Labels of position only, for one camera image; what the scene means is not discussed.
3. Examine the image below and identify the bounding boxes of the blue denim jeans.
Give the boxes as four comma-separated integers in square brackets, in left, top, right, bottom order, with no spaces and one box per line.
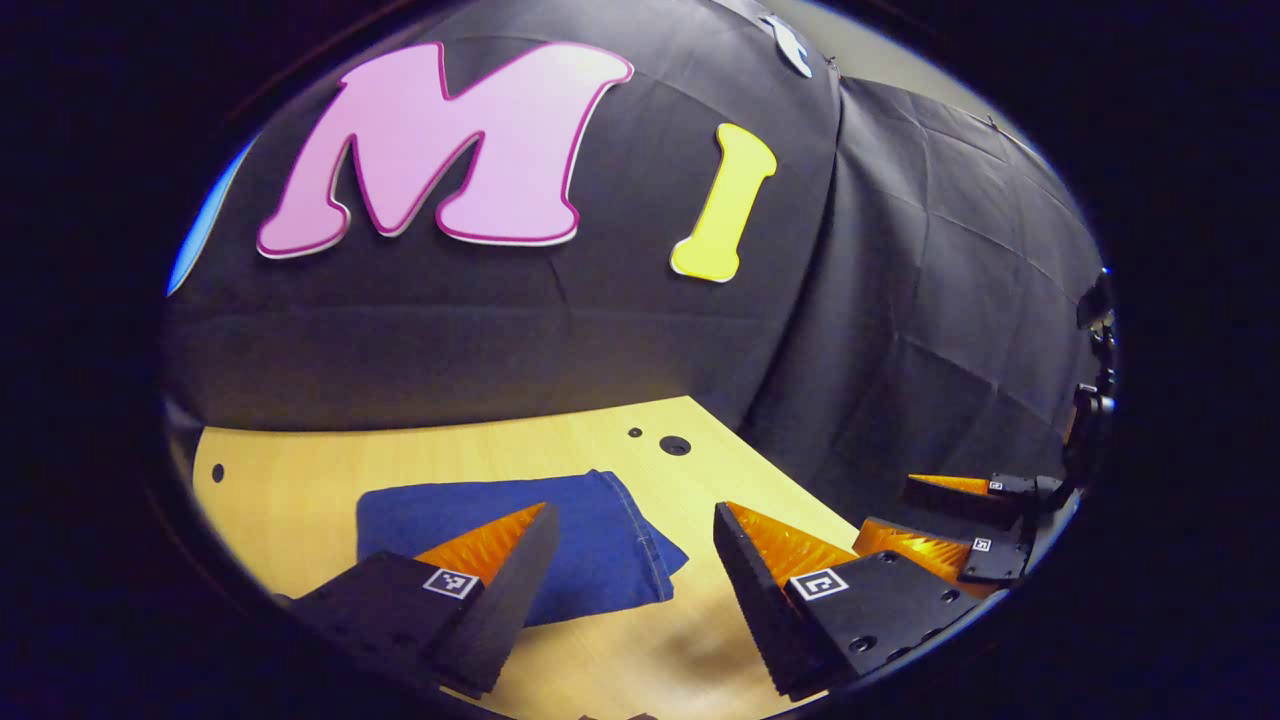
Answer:
[356,469,691,629]

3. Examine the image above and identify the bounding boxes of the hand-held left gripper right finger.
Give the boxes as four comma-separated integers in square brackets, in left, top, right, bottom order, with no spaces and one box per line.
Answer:
[712,501,987,703]

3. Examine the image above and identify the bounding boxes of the black backdrop cloth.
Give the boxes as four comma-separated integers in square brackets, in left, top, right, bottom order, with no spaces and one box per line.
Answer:
[160,0,1111,521]

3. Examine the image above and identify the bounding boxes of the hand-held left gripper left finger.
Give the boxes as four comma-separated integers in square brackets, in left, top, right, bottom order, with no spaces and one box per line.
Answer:
[284,502,562,700]

